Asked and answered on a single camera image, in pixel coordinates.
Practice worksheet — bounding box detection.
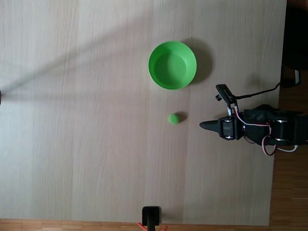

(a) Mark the black object with white label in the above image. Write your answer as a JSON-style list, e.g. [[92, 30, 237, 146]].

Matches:
[[280, 63, 302, 89]]

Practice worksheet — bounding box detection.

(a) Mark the black camera cable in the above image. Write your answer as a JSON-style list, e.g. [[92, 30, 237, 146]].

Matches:
[[234, 81, 282, 100]]

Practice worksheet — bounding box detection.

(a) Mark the red and white wire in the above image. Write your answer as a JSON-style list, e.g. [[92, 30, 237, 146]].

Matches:
[[261, 136, 299, 156], [231, 107, 274, 135]]

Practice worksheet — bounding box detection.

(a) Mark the green plastic bowl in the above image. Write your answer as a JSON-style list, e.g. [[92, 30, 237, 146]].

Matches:
[[148, 41, 198, 90]]

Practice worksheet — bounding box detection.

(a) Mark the green pompom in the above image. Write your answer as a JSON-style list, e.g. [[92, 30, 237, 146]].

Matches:
[[168, 113, 180, 125]]

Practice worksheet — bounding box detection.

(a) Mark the black gripper camera mount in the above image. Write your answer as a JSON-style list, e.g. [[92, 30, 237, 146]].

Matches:
[[215, 84, 238, 116]]

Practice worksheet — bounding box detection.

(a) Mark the black clamp with orange handles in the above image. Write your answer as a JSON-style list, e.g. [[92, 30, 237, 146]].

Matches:
[[136, 205, 168, 231]]

